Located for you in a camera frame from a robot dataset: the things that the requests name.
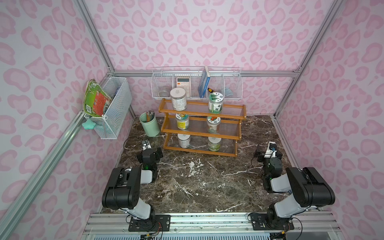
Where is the sunflower lid seed jar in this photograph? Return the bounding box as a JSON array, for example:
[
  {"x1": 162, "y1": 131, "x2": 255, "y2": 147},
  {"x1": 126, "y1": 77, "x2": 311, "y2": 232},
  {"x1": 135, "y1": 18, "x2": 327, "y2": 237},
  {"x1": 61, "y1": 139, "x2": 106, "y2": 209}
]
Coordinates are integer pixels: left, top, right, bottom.
[{"x1": 175, "y1": 114, "x2": 190, "y2": 130}]

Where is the green label jar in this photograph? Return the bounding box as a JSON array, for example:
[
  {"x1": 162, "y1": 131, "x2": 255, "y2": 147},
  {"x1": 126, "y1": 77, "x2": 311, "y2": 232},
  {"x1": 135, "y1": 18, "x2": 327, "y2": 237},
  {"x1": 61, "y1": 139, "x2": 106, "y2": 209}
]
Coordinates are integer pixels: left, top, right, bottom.
[{"x1": 208, "y1": 137, "x2": 222, "y2": 152}]

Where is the tall white-lid seed jar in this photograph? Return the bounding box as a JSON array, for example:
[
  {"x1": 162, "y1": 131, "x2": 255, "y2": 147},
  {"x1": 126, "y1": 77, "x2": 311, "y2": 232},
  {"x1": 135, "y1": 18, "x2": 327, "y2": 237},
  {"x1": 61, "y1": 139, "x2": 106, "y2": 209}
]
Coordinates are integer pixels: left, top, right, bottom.
[{"x1": 170, "y1": 88, "x2": 187, "y2": 111}]

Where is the tomato lid seed jar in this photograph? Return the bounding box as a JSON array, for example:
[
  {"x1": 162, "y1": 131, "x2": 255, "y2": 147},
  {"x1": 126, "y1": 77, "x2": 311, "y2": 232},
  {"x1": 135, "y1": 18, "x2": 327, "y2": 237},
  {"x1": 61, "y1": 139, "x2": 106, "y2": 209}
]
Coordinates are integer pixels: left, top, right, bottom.
[{"x1": 207, "y1": 116, "x2": 221, "y2": 134}]

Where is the green leaf lid seed jar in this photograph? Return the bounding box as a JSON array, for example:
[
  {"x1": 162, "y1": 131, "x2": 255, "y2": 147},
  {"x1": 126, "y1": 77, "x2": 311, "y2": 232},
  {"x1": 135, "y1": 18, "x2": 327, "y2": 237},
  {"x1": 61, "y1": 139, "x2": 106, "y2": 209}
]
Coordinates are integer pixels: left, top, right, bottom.
[{"x1": 208, "y1": 92, "x2": 224, "y2": 114}]

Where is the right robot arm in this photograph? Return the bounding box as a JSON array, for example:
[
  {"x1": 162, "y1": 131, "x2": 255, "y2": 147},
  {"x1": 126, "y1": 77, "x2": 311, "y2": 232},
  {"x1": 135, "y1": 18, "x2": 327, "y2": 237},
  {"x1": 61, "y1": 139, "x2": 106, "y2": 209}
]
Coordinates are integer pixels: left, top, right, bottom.
[{"x1": 258, "y1": 142, "x2": 336, "y2": 229}]

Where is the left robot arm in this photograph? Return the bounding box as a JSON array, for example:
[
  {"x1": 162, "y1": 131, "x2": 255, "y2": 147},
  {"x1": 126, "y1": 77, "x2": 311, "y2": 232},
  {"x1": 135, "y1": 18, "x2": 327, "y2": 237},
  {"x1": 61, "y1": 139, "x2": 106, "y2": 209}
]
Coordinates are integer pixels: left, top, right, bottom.
[{"x1": 102, "y1": 140, "x2": 163, "y2": 227}]

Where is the white-lid jar bottom left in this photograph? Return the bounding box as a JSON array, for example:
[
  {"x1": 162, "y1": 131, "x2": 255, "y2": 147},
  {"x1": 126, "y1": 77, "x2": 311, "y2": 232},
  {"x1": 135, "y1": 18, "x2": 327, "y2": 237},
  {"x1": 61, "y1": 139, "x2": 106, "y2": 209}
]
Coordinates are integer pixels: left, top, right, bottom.
[{"x1": 177, "y1": 134, "x2": 191, "y2": 149}]

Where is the wooden three-tier shelf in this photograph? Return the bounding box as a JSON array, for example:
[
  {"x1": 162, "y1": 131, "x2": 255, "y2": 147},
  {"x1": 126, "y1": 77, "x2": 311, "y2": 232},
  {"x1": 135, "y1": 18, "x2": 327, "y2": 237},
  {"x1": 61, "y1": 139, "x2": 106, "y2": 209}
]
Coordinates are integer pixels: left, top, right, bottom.
[{"x1": 159, "y1": 99, "x2": 247, "y2": 157}]

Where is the mint green pencil cup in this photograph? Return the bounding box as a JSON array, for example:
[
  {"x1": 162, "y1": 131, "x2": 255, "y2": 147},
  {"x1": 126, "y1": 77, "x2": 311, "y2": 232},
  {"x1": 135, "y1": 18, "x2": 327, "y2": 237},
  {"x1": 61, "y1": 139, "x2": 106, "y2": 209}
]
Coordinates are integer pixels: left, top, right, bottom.
[{"x1": 139, "y1": 112, "x2": 160, "y2": 137}]

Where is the coloured pencils bundle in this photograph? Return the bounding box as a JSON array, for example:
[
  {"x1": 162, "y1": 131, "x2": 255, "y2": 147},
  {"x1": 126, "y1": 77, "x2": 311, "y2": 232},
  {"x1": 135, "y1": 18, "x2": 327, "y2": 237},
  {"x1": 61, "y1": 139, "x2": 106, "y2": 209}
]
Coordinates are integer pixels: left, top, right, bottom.
[{"x1": 146, "y1": 110, "x2": 155, "y2": 123}]

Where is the white mesh side basket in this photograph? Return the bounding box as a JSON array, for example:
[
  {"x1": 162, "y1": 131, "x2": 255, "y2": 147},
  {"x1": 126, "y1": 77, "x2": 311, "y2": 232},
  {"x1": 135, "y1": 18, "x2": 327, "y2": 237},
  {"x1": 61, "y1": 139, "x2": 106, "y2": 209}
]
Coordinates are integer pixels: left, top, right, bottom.
[{"x1": 85, "y1": 77, "x2": 133, "y2": 140}]

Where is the clear tape roll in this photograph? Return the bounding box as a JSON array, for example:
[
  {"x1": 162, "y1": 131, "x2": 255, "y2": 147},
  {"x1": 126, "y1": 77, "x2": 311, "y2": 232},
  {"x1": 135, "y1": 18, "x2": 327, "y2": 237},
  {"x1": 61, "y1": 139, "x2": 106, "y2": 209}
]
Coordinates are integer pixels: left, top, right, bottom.
[{"x1": 159, "y1": 90, "x2": 170, "y2": 98}]

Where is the mint star-shaped hook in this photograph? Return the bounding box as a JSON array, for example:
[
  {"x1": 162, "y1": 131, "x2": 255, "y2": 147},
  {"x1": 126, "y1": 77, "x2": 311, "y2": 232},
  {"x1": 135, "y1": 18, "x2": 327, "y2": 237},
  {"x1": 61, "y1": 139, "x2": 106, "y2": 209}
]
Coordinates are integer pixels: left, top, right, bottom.
[{"x1": 82, "y1": 118, "x2": 96, "y2": 130}]

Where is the green red children's book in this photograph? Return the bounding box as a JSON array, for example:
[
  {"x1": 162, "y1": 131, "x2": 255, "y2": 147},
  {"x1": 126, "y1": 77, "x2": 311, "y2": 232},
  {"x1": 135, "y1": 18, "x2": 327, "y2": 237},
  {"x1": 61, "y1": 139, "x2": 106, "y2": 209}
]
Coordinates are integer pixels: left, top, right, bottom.
[{"x1": 83, "y1": 79, "x2": 113, "y2": 117}]

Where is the pink white calculator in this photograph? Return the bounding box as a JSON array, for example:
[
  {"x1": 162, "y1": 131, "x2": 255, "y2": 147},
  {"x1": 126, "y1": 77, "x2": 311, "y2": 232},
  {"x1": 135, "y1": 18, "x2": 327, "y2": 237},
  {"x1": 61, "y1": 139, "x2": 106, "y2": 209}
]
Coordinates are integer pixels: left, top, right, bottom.
[{"x1": 176, "y1": 77, "x2": 191, "y2": 98}]

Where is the grey blue cloth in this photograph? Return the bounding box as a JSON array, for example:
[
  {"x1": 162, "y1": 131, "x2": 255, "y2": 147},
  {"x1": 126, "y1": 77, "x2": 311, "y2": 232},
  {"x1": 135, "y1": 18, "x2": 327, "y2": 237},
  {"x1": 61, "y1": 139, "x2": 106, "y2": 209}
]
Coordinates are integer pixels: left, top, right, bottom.
[{"x1": 225, "y1": 88, "x2": 234, "y2": 98}]

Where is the blue book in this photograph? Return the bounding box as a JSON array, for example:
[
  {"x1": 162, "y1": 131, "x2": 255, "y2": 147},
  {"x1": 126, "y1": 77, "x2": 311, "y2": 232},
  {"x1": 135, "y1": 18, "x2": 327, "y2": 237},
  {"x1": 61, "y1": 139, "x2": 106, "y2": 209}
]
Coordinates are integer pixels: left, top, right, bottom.
[{"x1": 198, "y1": 66, "x2": 211, "y2": 98}]

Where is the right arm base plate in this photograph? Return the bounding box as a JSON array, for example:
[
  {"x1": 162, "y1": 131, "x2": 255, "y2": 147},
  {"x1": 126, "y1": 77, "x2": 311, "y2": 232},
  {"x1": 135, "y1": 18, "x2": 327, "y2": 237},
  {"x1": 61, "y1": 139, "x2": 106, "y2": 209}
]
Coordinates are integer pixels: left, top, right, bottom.
[{"x1": 247, "y1": 213, "x2": 295, "y2": 231}]

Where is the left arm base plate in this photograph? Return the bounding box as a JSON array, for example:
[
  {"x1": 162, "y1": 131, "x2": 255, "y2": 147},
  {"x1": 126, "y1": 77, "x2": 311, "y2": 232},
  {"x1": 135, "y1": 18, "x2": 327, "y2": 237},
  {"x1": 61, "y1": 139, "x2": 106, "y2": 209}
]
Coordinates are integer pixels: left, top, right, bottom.
[{"x1": 128, "y1": 215, "x2": 171, "y2": 232}]

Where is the white wire wall basket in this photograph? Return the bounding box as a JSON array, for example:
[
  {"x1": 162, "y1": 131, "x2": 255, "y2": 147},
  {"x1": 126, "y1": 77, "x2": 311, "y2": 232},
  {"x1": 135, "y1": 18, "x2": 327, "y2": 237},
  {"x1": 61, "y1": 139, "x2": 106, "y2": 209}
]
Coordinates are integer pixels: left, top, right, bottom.
[{"x1": 151, "y1": 66, "x2": 243, "y2": 100}]

